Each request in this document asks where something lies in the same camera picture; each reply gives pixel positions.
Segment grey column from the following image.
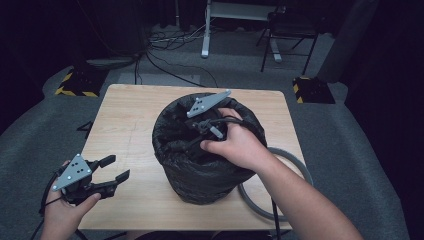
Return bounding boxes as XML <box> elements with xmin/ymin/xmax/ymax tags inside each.
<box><xmin>316</xmin><ymin>0</ymin><xmax>381</xmax><ymax>84</ymax></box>

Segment grey bin rim ring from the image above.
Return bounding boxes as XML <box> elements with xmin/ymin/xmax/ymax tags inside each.
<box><xmin>237</xmin><ymin>146</ymin><xmax>315</xmax><ymax>223</ymax></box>

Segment person's left hand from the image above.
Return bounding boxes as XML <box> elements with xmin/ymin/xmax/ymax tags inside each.
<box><xmin>39</xmin><ymin>192</ymin><xmax>102</xmax><ymax>240</ymax></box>

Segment black plastic trash bag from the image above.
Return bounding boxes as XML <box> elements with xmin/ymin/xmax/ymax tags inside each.
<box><xmin>151</xmin><ymin>92</ymin><xmax>268</xmax><ymax>206</ymax></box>

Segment bundle of floor cables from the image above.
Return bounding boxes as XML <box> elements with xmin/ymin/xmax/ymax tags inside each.
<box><xmin>147</xmin><ymin>23</ymin><xmax>209</xmax><ymax>52</ymax></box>

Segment black yellow striped base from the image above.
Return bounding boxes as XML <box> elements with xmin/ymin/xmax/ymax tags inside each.
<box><xmin>54</xmin><ymin>67</ymin><xmax>110</xmax><ymax>98</ymax></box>
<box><xmin>292</xmin><ymin>76</ymin><xmax>337</xmax><ymax>105</ymax></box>

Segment grey flat floor plate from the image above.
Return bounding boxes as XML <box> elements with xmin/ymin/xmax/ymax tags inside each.
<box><xmin>85</xmin><ymin>55</ymin><xmax>140</xmax><ymax>71</ymax></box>

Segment hand-held gripper cable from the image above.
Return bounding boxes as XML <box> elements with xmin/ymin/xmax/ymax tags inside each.
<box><xmin>199</xmin><ymin>114</ymin><xmax>282</xmax><ymax>240</ymax></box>
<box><xmin>30</xmin><ymin>172</ymin><xmax>65</xmax><ymax>240</ymax></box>

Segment white desk frame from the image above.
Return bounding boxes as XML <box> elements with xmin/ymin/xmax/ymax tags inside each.
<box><xmin>200</xmin><ymin>0</ymin><xmax>283</xmax><ymax>64</ymax></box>

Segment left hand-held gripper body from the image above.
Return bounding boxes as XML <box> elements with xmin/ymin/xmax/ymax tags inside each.
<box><xmin>51</xmin><ymin>153</ymin><xmax>118</xmax><ymax>206</ymax></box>

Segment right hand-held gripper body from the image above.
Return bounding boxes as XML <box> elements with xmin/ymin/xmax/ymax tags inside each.
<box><xmin>182</xmin><ymin>88</ymin><xmax>232</xmax><ymax>160</ymax></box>

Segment black folding chair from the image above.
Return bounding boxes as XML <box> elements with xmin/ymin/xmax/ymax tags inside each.
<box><xmin>255</xmin><ymin>5</ymin><xmax>320</xmax><ymax>76</ymax></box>

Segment left hand-held gripper cable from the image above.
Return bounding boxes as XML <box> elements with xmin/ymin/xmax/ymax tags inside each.
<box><xmin>30</xmin><ymin>172</ymin><xmax>65</xmax><ymax>240</ymax></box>

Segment black floor cable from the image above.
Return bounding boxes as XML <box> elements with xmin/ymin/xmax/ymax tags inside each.
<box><xmin>134</xmin><ymin>49</ymin><xmax>219</xmax><ymax>88</ymax></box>

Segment person's right hand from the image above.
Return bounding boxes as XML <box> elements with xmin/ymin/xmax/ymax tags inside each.
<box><xmin>199</xmin><ymin>107</ymin><xmax>278</xmax><ymax>175</ymax></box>

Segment right hand-held gripper cable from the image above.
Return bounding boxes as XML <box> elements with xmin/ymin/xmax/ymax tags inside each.
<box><xmin>199</xmin><ymin>114</ymin><xmax>282</xmax><ymax>240</ymax></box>

